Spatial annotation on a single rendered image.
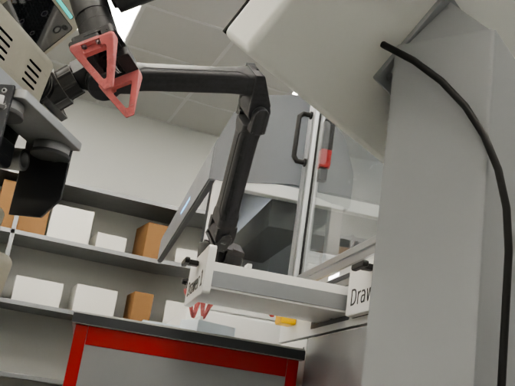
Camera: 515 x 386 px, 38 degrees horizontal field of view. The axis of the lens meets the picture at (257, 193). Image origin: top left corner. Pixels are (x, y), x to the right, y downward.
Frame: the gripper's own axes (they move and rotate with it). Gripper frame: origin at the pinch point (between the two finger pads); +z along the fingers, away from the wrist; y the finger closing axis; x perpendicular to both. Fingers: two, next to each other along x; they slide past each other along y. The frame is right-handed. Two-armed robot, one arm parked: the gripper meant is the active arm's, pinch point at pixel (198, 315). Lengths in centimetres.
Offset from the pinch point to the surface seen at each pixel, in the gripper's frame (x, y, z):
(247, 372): 1.6, -19.0, 13.3
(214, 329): -0.4, -5.8, 3.4
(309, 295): 14.2, -40.2, -4.8
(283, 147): -61, 17, -71
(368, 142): 81, -81, -14
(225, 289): 27.3, -26.1, -3.0
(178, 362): 13.8, -6.3, 13.4
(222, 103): -264, 200, -192
